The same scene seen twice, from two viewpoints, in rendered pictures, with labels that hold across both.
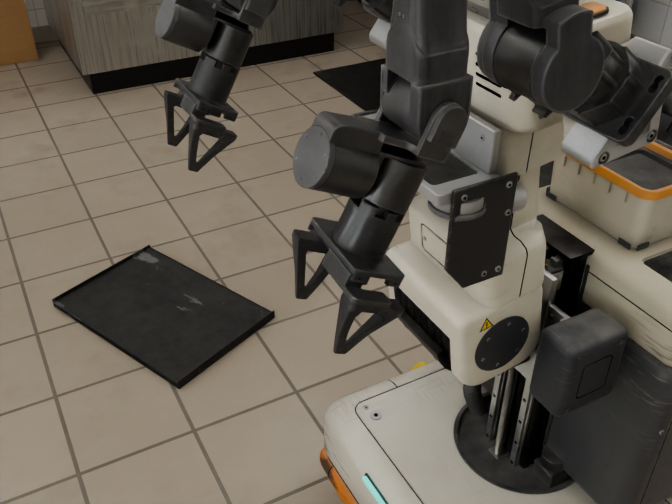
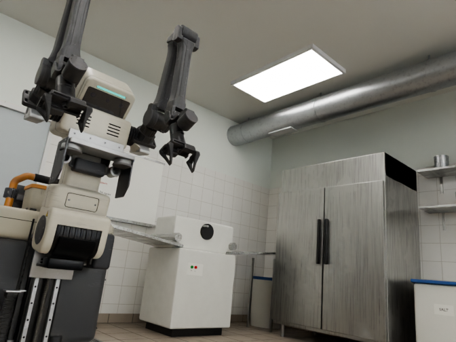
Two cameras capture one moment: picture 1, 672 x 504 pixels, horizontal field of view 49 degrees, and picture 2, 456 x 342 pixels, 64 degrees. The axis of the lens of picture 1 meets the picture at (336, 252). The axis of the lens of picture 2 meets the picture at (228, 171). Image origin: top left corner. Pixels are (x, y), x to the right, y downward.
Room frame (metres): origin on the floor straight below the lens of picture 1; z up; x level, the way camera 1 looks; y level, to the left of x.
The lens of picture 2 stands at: (0.71, 1.29, 0.63)
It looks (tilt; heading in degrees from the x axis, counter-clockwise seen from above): 16 degrees up; 257
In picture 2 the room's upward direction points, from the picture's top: 6 degrees clockwise
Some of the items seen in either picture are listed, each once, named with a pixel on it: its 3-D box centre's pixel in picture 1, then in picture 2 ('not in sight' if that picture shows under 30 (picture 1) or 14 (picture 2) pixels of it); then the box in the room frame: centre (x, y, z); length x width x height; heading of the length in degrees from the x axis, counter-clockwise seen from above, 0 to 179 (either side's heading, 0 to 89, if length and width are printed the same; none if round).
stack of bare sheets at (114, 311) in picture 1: (162, 308); not in sight; (1.82, 0.55, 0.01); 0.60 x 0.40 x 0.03; 52
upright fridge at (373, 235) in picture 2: not in sight; (343, 252); (-1.68, -2.70, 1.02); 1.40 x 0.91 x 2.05; 118
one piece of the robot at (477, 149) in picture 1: (431, 173); (93, 163); (0.92, -0.14, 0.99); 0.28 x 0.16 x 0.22; 28
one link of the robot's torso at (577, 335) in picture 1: (500, 338); (80, 248); (0.92, -0.28, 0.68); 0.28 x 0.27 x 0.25; 28
